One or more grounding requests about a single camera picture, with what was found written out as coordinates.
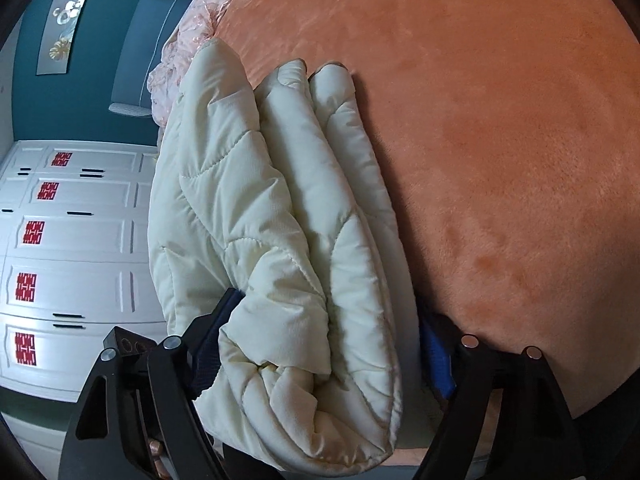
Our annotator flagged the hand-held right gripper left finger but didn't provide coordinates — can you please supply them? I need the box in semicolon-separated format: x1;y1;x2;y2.
57;287;247;480

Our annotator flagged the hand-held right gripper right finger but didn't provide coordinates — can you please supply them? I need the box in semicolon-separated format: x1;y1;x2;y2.
417;312;616;480

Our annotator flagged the cream quilted vest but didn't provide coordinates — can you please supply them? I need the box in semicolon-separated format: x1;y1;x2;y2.
147;37;427;479

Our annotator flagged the white wardrobe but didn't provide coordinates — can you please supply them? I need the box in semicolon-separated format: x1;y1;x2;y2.
0;140;168;461

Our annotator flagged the orange plush blanket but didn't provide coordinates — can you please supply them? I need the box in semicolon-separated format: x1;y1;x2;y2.
212;0;640;467

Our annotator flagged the blue upholstered headboard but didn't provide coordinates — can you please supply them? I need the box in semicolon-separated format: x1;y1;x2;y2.
109;0;217;117

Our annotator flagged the pink lace bedspread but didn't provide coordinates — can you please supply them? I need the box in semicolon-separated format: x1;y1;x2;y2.
147;0;267;129

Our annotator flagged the floral wall decoration panel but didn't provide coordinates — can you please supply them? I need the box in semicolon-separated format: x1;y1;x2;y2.
35;0;107;77

